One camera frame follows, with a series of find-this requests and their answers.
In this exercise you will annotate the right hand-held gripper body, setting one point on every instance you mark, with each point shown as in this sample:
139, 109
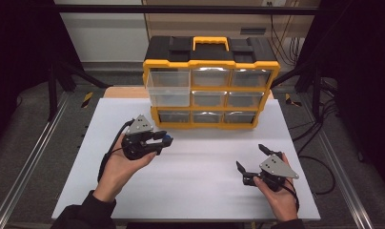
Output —
276, 167

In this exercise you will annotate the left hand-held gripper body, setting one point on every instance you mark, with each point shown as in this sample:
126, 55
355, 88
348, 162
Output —
139, 125

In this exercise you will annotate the small blue round wheel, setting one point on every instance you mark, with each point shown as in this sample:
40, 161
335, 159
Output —
167, 138

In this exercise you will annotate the clear plastic storage drawer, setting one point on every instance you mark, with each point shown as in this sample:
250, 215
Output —
170, 92

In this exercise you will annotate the yellow black organizer case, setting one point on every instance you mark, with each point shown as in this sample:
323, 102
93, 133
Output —
209, 63

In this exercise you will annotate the person's right hand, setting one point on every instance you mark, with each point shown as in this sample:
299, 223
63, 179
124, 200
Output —
282, 202

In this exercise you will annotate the person's left hand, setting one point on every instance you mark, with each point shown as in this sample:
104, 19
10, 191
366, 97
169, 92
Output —
120, 171

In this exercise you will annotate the yellow black striped tape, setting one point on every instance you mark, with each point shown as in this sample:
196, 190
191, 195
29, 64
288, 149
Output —
87, 99
289, 99

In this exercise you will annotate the grid of clear drawers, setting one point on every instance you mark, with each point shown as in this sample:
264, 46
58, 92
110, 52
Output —
227, 99

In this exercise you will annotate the black metal stand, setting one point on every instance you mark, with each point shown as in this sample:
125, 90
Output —
52, 92
316, 92

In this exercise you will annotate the black overhead bar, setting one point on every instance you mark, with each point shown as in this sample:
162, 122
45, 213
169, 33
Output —
181, 10

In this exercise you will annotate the dark curtain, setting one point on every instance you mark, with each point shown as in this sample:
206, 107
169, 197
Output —
19, 47
362, 63

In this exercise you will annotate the aluminium floor rail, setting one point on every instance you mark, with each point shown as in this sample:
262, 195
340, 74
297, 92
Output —
31, 159
338, 171

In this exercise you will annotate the grey wall plate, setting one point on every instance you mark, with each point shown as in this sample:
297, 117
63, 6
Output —
253, 31

